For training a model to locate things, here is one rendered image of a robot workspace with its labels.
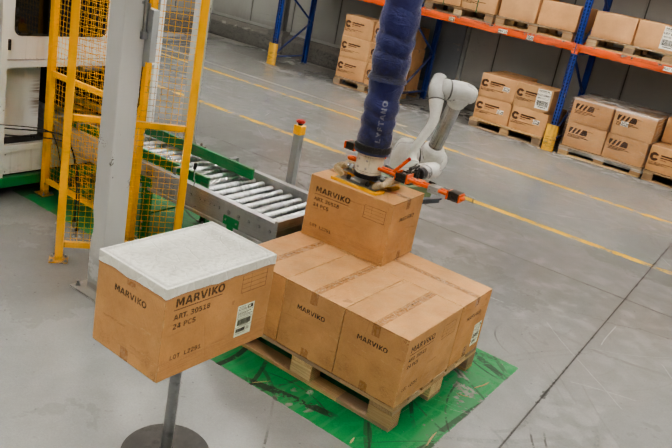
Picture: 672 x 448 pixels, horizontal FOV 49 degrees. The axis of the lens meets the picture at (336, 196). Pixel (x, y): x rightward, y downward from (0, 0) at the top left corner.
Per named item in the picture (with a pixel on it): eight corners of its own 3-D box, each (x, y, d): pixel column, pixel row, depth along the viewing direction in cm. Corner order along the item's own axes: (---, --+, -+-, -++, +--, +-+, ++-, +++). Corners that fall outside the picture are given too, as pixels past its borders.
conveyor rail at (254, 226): (52, 143, 586) (54, 120, 580) (58, 143, 590) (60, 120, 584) (269, 250, 468) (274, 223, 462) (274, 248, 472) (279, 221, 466)
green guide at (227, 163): (112, 120, 626) (113, 110, 624) (122, 119, 635) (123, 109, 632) (251, 180, 545) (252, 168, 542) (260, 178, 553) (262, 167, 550)
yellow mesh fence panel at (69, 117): (48, 262, 484) (69, -71, 417) (49, 256, 493) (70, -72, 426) (181, 269, 511) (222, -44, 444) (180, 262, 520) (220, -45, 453)
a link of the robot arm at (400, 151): (386, 162, 529) (393, 133, 522) (410, 166, 533) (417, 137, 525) (390, 169, 514) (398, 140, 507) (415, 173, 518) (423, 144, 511)
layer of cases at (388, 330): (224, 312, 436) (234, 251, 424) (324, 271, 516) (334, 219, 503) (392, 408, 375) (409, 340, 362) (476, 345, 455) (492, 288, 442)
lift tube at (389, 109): (347, 148, 448) (382, -28, 415) (367, 144, 465) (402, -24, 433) (377, 159, 436) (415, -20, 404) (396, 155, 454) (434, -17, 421)
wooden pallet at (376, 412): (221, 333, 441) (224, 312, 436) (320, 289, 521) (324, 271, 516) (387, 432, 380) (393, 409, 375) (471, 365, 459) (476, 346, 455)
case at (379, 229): (300, 232, 469) (311, 173, 457) (334, 219, 502) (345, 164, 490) (381, 266, 441) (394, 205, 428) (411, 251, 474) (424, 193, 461)
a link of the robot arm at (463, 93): (411, 157, 533) (440, 162, 538) (414, 173, 522) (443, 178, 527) (449, 73, 480) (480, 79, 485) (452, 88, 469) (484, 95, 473)
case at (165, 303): (155, 384, 279) (167, 289, 266) (91, 337, 300) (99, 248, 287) (263, 336, 326) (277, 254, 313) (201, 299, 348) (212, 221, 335)
